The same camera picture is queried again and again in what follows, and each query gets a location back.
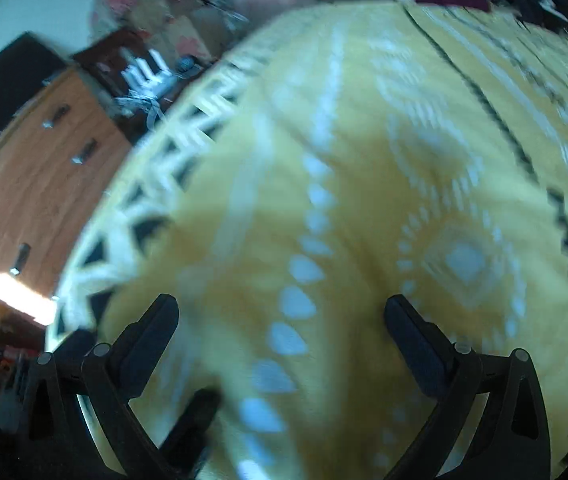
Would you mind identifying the brown wooden drawer dresser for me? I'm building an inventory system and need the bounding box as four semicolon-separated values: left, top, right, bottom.
0;70;131;304

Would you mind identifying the yellow patterned bed blanket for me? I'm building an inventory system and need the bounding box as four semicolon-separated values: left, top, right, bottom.
46;0;568;479

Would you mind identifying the black flat screen television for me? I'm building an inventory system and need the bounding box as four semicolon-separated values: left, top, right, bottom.
0;32;67;132

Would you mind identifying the cardboard box with red print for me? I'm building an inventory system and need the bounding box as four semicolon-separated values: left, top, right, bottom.
126;0;234;66

